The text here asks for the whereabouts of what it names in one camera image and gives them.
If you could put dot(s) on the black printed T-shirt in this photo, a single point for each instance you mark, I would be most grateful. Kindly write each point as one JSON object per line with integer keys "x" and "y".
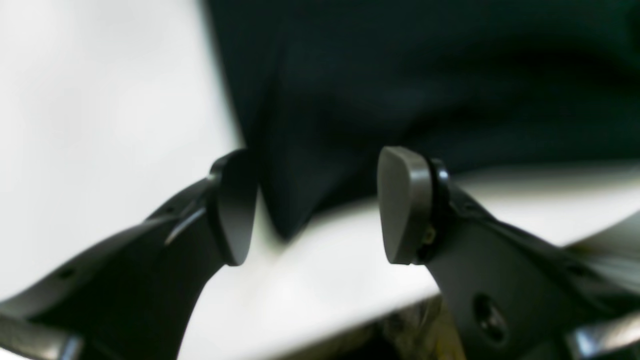
{"x": 320, "y": 86}

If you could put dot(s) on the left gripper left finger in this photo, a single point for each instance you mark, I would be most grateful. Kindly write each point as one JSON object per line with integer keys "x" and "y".
{"x": 131, "y": 296}

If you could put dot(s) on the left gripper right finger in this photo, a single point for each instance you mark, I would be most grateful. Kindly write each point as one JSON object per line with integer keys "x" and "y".
{"x": 512, "y": 295}

